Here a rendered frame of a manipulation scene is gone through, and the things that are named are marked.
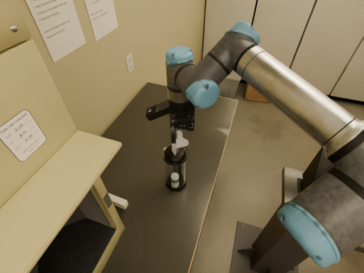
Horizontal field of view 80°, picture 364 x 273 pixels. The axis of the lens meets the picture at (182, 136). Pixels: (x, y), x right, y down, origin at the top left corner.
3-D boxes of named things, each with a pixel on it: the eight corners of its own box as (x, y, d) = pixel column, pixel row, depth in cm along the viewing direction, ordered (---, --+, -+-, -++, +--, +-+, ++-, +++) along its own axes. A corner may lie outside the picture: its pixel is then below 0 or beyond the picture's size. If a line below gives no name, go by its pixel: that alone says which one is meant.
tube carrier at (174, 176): (165, 171, 108) (162, 143, 92) (187, 171, 108) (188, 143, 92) (163, 191, 100) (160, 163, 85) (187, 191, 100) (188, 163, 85)
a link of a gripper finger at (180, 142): (188, 157, 75) (188, 130, 73) (171, 157, 75) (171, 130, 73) (188, 155, 78) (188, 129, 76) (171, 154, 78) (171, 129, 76)
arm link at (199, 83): (223, 65, 48) (198, 46, 54) (188, 103, 50) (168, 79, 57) (236, 84, 54) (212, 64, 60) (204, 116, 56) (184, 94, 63)
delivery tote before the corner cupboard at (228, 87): (194, 92, 320) (195, 71, 297) (203, 78, 347) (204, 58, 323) (235, 101, 305) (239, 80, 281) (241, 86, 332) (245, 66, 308)
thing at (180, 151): (164, 147, 93) (164, 137, 89) (186, 148, 93) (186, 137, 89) (163, 164, 87) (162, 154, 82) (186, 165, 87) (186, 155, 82)
